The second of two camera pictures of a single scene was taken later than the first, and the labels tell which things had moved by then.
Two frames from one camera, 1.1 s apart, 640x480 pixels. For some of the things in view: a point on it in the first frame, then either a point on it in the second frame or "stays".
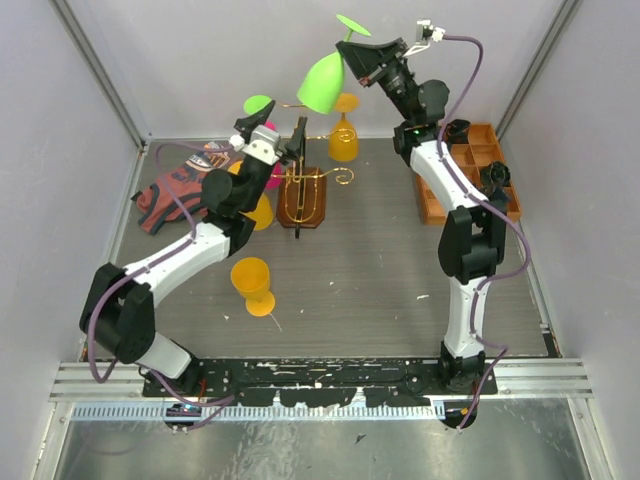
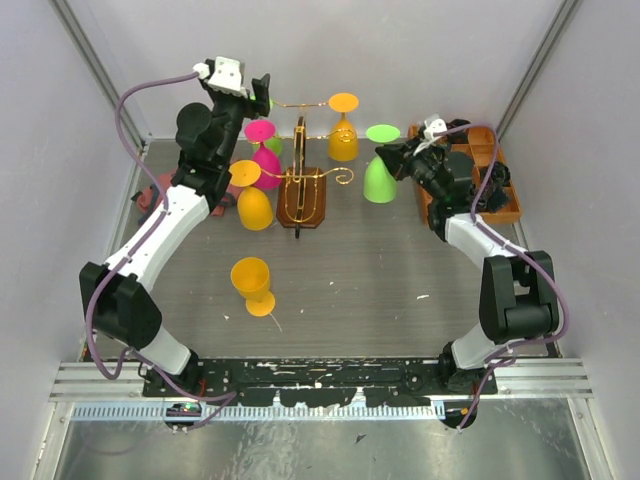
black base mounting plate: x=323 y=383 stays
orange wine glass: x=343 y=140 stays
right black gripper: x=365 y=60 -> x=398 y=158
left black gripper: x=246 y=125 -> x=261 y=106
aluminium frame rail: x=541 y=379 stays
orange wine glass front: x=250 y=276 stays
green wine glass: x=322 y=87 -> x=379 y=184
